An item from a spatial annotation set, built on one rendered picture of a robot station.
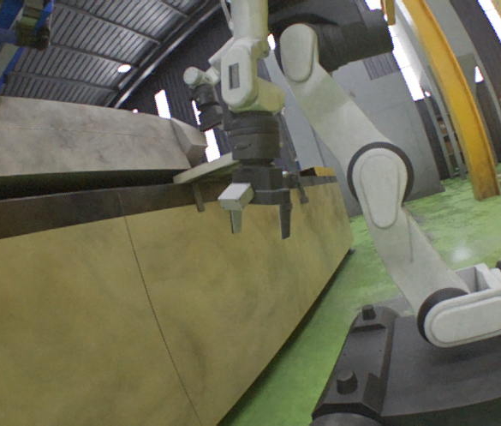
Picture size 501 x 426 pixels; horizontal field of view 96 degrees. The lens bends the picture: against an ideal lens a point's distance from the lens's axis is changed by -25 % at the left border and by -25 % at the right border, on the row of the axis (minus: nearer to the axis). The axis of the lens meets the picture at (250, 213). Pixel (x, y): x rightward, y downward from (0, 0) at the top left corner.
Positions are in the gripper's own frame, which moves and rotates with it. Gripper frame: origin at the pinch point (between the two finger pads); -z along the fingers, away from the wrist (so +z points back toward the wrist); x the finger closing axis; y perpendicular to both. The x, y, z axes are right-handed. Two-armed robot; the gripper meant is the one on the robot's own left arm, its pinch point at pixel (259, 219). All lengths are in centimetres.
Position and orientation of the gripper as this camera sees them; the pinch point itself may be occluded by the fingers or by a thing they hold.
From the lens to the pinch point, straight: 54.8
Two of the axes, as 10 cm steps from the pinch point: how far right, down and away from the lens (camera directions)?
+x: -8.2, -0.5, 5.7
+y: -5.7, 1.5, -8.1
